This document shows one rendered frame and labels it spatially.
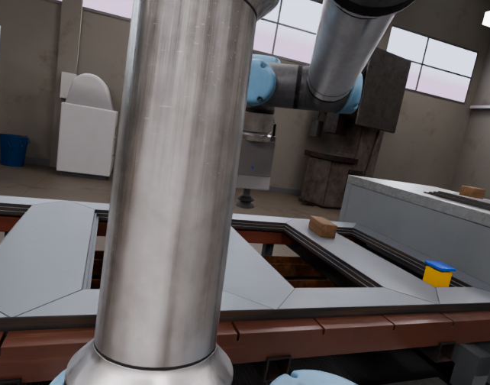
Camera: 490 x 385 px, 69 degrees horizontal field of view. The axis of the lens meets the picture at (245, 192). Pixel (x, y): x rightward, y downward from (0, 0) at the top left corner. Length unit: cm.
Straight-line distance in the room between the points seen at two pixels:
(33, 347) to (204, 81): 50
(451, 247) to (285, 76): 100
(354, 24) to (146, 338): 33
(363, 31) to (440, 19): 957
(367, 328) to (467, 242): 68
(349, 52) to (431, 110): 934
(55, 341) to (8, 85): 678
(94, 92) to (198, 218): 607
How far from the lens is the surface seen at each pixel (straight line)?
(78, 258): 87
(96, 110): 621
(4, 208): 129
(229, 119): 23
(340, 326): 79
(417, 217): 155
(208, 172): 22
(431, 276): 121
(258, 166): 75
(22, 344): 64
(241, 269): 89
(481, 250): 139
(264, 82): 61
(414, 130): 949
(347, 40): 42
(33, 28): 730
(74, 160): 631
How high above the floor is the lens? 118
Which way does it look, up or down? 10 degrees down
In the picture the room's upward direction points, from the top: 10 degrees clockwise
